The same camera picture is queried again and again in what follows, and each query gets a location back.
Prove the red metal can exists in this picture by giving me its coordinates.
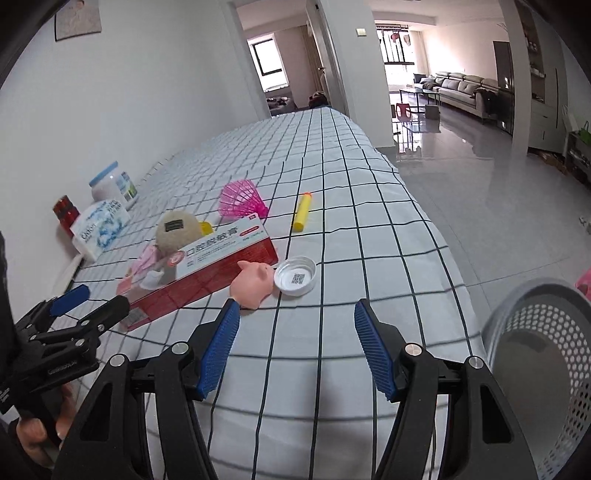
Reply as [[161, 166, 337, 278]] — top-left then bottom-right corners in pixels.
[[52, 195, 80, 238]]

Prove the dark tall cabinet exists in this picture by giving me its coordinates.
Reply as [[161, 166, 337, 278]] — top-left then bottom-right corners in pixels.
[[492, 41, 515, 136]]

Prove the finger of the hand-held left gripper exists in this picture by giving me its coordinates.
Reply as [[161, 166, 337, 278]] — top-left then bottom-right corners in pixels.
[[30, 295, 131, 358], [14, 284, 90, 333]]

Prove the pink pig toy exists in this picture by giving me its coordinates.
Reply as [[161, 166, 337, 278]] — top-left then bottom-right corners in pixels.
[[229, 260, 274, 311]]

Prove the round beige felt disc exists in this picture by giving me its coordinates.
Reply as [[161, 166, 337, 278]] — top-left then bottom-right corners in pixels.
[[154, 209, 204, 259]]

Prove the white checked tablecloth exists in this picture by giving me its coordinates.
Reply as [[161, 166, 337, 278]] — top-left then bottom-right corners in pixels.
[[46, 106, 488, 480]]

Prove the grey perforated plastic basket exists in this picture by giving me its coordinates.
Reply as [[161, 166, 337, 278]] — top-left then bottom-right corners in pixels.
[[480, 278, 591, 480]]

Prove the white round plastic lid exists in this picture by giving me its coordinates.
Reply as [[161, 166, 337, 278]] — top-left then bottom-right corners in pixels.
[[273, 257, 318, 296]]

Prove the white shelf cabinet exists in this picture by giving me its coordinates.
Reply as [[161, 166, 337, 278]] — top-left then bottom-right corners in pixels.
[[515, 0, 566, 153]]

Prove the blue and white tissue pack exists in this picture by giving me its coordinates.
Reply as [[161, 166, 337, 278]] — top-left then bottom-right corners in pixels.
[[69, 198, 131, 261]]

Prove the yellow plastic tube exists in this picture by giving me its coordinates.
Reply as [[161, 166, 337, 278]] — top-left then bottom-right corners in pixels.
[[291, 193, 313, 232]]

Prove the red and white carton box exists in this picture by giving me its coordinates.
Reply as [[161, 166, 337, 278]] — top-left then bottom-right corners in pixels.
[[122, 217, 279, 332]]

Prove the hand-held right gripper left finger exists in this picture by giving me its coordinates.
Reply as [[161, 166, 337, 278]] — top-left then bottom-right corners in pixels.
[[51, 299, 241, 480]]

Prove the glass coffee table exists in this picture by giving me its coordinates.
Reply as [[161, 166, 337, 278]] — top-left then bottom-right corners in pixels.
[[399, 85, 441, 114]]

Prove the grey wall picture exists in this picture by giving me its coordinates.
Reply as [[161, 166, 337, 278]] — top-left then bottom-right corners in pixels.
[[54, 0, 103, 42]]

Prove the grey sofa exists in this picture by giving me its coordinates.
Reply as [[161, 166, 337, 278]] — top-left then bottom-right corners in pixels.
[[413, 71, 502, 121]]

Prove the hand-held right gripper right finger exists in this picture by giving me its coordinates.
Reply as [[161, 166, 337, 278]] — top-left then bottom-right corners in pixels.
[[355, 299, 543, 480]]

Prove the white jar with blue lid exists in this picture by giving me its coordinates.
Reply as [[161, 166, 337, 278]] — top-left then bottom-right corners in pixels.
[[89, 161, 139, 210]]

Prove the pink plastic shuttlecock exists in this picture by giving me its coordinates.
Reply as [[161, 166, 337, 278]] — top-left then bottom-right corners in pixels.
[[218, 180, 271, 220]]

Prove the person's left hand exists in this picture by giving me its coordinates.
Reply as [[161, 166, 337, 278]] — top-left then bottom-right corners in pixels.
[[16, 383, 79, 467]]

